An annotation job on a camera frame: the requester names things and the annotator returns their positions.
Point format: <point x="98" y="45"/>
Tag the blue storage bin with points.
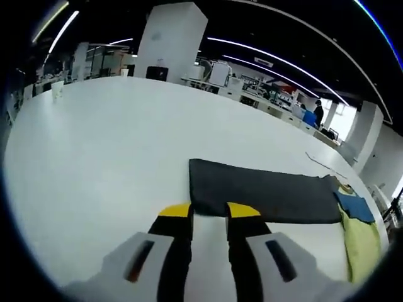
<point x="309" y="118"/>

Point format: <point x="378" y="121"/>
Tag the yellow black blue garment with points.
<point x="252" y="188"/>

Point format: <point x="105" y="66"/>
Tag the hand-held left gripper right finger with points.
<point x="245" y="251"/>

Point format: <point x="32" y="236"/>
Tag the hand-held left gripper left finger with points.
<point x="174" y="251"/>

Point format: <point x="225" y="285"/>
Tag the black chair back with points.
<point x="156" y="74"/>

